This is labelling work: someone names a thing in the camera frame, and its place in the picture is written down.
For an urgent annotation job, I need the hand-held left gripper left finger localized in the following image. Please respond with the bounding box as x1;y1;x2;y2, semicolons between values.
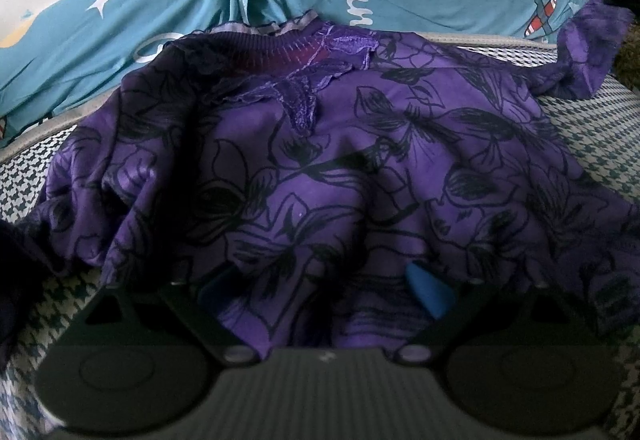
75;276;262;367

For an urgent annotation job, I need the blue printed bed sheet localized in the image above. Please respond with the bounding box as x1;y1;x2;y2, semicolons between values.
0;0;596;149

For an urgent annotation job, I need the purple floral garment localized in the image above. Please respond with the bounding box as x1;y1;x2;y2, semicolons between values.
0;0;640;362

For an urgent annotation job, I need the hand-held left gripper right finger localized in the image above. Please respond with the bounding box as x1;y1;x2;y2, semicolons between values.
390;262;596;367

